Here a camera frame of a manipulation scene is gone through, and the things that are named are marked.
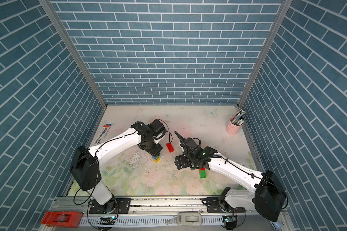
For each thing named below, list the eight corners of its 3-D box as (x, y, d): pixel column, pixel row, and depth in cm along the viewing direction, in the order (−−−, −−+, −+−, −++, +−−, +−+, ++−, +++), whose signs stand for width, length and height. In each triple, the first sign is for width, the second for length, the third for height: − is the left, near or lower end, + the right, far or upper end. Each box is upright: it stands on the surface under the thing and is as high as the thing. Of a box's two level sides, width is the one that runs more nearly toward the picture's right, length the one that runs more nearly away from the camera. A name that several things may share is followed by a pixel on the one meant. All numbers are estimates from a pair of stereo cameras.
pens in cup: (228, 130, 108) (236, 114, 94) (231, 124, 112) (238, 108, 98) (236, 133, 107) (245, 117, 92) (238, 127, 111) (247, 110, 96)
